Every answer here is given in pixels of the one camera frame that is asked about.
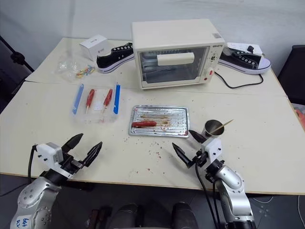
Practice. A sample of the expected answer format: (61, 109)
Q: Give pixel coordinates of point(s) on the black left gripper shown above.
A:
(71, 163)

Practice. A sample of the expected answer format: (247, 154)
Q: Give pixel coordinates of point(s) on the silver metal baking tray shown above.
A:
(176, 112)

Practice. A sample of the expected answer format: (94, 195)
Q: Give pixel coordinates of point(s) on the black canvas sneaker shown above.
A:
(247, 62)
(112, 58)

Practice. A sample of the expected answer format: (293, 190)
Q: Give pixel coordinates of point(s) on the dark rounded shape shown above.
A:
(127, 215)
(182, 215)

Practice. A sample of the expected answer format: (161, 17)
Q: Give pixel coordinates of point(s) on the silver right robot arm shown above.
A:
(233, 186)

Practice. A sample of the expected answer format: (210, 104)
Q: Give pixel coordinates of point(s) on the dark cabinet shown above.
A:
(294, 74)

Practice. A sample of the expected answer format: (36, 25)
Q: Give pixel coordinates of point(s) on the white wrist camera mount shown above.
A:
(48, 153)
(212, 148)

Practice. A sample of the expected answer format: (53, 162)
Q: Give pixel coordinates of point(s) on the skewered sausage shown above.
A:
(108, 96)
(90, 96)

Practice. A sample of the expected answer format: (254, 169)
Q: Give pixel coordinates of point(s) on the black plug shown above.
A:
(250, 48)

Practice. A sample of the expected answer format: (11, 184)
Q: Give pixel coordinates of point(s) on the white power strip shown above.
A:
(234, 46)

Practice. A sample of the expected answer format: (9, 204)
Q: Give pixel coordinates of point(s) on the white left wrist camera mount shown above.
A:
(48, 153)

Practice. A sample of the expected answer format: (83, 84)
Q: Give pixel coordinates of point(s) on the orange bag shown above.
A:
(300, 115)

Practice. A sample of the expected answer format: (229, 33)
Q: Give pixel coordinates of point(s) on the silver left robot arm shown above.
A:
(31, 198)

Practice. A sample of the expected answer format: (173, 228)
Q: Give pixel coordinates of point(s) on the small white cardboard box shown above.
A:
(94, 46)

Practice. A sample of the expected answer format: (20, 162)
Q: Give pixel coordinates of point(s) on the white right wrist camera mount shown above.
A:
(212, 148)

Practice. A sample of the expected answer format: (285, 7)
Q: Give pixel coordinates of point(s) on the steel metal cup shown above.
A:
(212, 127)

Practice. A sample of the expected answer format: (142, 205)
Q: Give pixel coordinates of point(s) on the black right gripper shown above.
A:
(199, 159)

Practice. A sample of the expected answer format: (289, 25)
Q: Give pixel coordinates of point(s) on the cream toaster oven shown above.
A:
(174, 35)

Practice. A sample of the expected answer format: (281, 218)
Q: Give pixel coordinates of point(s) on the loose red sausage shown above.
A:
(144, 124)

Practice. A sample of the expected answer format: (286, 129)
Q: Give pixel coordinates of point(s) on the clear container with blue clips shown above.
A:
(78, 117)

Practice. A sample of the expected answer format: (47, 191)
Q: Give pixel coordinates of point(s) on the clear bag of colourful bits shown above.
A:
(76, 69)

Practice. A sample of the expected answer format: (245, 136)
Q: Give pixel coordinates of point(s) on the wooden stick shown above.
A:
(225, 125)

